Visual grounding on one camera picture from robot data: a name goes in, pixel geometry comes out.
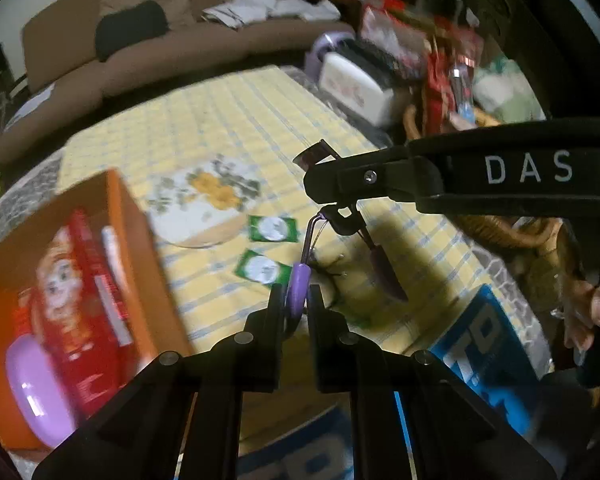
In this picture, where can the clear plastic packet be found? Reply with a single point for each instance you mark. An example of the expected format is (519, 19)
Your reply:
(387, 30)

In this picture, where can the red cartoon snack packet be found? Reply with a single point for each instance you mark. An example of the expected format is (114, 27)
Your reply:
(75, 285)

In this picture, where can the purple container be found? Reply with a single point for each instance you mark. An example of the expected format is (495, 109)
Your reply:
(320, 50)

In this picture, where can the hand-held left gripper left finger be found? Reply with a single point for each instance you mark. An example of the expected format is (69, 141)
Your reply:
(278, 307)

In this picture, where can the white appliance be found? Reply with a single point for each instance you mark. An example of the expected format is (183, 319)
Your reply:
(355, 85)

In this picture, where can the purple round case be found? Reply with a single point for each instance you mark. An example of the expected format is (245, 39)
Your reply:
(30, 380)

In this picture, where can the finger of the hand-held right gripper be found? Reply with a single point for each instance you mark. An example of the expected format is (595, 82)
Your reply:
(344, 217)
(379, 177)

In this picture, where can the black cushion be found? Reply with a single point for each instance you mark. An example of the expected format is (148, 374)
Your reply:
(130, 30)

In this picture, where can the red snack packets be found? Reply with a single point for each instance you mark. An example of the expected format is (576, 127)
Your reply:
(444, 80)

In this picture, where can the brown sofa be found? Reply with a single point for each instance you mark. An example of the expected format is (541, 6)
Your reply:
(70, 60)

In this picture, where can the purple eyelash curler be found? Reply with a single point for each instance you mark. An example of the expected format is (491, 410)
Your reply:
(300, 285)

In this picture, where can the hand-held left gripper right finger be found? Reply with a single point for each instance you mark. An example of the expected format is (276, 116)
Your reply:
(316, 310)

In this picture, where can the yellow checked tablecloth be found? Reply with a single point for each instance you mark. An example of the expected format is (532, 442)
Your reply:
(240, 120)

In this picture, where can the pile of white papers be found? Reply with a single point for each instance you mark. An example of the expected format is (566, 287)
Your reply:
(270, 7)

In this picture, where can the green sachet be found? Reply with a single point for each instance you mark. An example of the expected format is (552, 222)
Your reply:
(260, 267)
(272, 229)

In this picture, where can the orange cardboard box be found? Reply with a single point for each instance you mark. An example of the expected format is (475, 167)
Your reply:
(130, 220)

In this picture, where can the wicker basket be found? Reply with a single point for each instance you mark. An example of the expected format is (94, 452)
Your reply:
(504, 232)

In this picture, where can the floral round plate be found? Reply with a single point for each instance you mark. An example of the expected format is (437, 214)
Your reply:
(200, 205)

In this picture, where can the blue printed mat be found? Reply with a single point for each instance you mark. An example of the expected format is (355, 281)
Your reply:
(484, 345)

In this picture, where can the light green cloth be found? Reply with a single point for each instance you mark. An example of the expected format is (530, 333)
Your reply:
(504, 92)

